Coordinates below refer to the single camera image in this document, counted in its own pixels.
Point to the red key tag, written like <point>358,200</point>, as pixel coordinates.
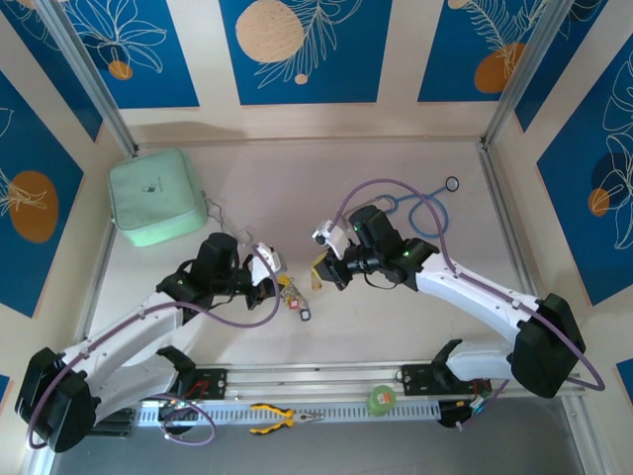
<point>298,302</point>

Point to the black key tag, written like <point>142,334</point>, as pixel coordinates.
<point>305,313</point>

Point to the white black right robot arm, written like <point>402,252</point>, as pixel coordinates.
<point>465,292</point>

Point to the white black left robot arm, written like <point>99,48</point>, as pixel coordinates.
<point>128,331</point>

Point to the metal forceps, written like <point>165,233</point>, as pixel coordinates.
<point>223,225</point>

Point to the mint green zip pouch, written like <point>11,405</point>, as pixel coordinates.
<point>153,198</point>

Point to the blue stethoscope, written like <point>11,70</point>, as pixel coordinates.
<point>452,183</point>

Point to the green tape roll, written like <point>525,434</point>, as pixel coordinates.
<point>381,401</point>

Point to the black ribbed block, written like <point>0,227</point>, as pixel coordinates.
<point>118,424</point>

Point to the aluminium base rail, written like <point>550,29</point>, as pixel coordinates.
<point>316,381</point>

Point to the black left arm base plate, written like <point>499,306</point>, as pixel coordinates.
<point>217,381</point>

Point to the aluminium table side rail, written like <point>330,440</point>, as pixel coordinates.
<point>101,267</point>
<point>499,208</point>

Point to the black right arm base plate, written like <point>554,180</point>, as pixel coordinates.
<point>415,378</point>

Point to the aluminium frame post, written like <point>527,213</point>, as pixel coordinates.
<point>524,69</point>
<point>84,69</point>

